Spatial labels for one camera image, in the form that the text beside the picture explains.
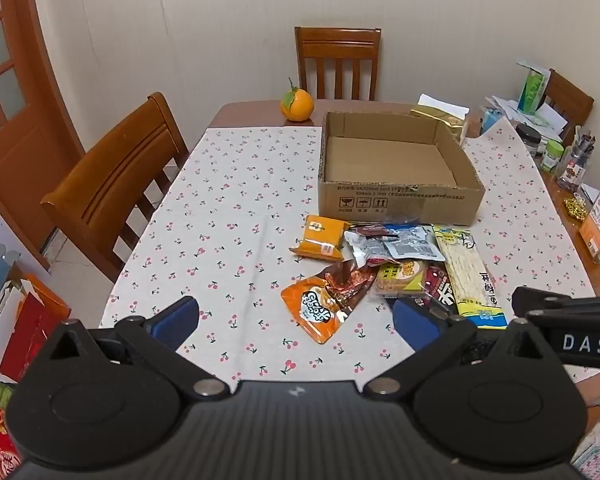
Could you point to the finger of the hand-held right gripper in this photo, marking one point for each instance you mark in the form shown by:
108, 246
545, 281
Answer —
565, 302

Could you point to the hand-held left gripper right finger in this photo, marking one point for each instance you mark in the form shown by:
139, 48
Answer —
414, 322

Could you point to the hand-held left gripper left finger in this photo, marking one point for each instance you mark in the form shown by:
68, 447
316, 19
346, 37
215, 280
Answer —
176, 317

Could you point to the black and red snack packet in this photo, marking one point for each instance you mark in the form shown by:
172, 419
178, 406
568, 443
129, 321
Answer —
437, 290

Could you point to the yellow biscuit packet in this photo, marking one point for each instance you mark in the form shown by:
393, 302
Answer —
400, 277

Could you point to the long yellow-white snack packet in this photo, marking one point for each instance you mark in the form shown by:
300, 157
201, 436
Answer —
465, 270

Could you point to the orange and brown snack bag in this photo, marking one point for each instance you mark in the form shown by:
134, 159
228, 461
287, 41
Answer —
320, 306

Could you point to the red sausage packet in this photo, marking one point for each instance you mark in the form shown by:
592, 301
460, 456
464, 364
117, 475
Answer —
375, 230

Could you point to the cardboard box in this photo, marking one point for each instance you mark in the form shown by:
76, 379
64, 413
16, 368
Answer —
400, 200

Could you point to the orange cracker packet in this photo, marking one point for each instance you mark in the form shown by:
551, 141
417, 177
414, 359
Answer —
320, 235

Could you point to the orange sign holder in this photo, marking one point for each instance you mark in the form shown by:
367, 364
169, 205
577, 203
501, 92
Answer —
597, 227

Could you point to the grey-blue snack packet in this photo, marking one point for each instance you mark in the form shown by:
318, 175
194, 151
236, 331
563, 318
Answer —
413, 245

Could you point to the gold bells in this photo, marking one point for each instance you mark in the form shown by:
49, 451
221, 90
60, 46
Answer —
575, 208

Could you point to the silver snack packet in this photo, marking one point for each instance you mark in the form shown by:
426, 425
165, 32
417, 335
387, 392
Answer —
370, 251

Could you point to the cherry print tablecloth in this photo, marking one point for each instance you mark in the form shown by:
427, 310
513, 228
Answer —
230, 220

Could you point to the glass jar with pens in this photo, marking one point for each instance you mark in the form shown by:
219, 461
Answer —
575, 165

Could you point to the green lidded jar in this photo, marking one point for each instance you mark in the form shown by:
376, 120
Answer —
552, 156

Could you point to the red gift box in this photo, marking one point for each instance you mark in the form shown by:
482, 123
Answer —
30, 330

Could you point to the wooden chair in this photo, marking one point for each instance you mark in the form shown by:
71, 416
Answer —
572, 100
337, 42
110, 170

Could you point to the dark lidded jar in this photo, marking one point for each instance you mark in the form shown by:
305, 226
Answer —
529, 140

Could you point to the pile of white papers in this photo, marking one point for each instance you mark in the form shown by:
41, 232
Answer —
550, 117

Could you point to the light blue box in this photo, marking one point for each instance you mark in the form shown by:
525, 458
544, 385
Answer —
490, 121

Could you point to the gold tissue pack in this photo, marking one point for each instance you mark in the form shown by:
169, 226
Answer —
442, 117

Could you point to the green and white box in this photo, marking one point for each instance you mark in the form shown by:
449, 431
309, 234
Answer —
532, 90

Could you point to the orange fruit with leaf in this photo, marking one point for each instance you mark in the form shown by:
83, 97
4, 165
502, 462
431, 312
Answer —
297, 105

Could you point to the wooden door with glass panes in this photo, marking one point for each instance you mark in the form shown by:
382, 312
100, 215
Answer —
10, 125

